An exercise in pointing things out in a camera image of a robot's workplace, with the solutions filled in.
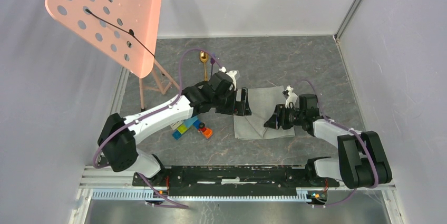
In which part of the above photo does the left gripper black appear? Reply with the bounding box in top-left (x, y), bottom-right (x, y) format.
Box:
top-left (212, 87), bottom-right (251, 116)

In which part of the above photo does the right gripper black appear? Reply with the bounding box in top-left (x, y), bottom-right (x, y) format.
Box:
top-left (263, 104), bottom-right (305, 130)

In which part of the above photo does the grey cloth napkin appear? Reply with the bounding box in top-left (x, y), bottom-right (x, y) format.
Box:
top-left (234, 85), bottom-right (295, 140)

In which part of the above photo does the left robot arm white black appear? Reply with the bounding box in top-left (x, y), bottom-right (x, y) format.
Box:
top-left (93, 71), bottom-right (251, 186)

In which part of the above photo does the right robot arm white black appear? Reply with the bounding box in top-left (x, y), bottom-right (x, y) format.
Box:
top-left (264, 94), bottom-right (393, 189)

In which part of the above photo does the gold spoon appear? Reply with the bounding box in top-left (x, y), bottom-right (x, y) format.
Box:
top-left (199, 51), bottom-right (209, 81)

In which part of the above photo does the colourful toy block pile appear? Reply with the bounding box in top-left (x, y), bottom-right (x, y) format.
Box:
top-left (170, 116), bottom-right (213, 140)

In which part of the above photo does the pink perforated music stand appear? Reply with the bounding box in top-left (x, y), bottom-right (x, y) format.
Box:
top-left (45, 0), bottom-right (178, 94)

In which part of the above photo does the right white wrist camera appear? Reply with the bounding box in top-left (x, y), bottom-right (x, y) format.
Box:
top-left (283, 85), bottom-right (298, 108)

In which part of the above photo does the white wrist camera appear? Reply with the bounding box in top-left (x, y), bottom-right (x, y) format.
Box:
top-left (283, 85), bottom-right (298, 108)
top-left (219, 67), bottom-right (240, 89)

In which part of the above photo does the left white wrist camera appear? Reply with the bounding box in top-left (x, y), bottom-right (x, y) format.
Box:
top-left (219, 67), bottom-right (240, 89)

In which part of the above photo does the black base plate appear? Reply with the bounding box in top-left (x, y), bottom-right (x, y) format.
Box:
top-left (149, 165), bottom-right (340, 197)

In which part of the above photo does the black cord on stand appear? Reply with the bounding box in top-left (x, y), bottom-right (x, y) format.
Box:
top-left (84, 0), bottom-right (164, 59)

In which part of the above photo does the aluminium frame rail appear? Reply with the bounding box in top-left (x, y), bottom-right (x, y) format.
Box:
top-left (78, 164), bottom-right (397, 204)

